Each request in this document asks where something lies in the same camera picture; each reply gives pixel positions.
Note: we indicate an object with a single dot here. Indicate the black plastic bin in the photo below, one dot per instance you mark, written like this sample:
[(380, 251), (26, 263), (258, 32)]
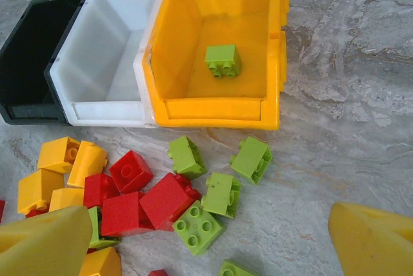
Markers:
[(32, 47)]

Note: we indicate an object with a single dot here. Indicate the red lego brick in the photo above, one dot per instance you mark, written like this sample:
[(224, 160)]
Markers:
[(158, 273), (96, 189), (122, 214), (2, 211), (91, 251), (34, 214), (164, 202), (130, 173)]

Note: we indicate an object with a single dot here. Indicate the green lego brick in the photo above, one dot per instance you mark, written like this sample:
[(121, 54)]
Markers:
[(248, 160), (222, 56), (187, 160), (235, 269), (198, 229), (219, 195), (95, 227)]

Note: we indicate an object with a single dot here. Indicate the yellow lego brick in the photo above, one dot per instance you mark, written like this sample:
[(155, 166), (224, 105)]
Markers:
[(100, 263), (64, 198), (85, 163), (56, 156), (37, 192)]

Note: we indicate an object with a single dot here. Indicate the white plastic bin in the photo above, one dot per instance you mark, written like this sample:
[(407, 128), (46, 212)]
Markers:
[(96, 63)]

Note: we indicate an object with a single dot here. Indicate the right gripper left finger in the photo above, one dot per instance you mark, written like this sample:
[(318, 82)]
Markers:
[(42, 243)]

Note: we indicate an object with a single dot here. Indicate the yellow plastic bin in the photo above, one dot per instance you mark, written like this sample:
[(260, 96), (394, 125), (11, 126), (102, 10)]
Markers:
[(213, 110)]

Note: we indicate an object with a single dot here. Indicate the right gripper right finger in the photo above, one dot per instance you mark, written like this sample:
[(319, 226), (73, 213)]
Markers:
[(374, 243)]

